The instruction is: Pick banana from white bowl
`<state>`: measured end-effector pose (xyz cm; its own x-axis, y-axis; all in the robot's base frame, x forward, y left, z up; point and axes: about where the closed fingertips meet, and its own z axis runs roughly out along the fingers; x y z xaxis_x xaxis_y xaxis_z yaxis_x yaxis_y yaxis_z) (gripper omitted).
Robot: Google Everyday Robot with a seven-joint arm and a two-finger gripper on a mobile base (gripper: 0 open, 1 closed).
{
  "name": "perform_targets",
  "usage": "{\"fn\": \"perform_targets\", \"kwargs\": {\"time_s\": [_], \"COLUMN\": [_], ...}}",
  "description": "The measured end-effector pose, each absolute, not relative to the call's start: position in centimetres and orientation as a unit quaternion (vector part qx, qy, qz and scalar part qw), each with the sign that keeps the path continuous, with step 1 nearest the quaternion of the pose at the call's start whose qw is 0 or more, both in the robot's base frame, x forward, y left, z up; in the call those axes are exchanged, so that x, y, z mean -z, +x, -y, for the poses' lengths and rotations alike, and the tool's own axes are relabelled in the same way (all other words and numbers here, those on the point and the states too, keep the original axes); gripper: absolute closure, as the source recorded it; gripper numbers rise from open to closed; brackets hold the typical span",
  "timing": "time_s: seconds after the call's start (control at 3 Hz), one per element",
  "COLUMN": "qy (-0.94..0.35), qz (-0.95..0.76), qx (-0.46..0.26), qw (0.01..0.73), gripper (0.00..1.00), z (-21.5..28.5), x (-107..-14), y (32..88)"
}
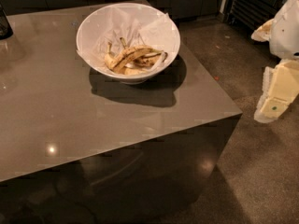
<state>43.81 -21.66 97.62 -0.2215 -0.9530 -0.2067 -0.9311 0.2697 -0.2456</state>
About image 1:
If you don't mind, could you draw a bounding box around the dark object at table edge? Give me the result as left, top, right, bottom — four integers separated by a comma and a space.
0, 4, 13, 40

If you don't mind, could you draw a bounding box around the peeled spotted banana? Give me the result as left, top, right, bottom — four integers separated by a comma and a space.
104, 37, 168, 76

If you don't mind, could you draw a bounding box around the white paper bowl liner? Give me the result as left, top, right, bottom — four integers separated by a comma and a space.
76, 6, 178, 74

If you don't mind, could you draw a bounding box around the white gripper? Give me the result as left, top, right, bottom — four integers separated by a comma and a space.
251, 0, 299, 123

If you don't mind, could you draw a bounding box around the white ceramic bowl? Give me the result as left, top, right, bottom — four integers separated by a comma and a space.
76, 2, 181, 85

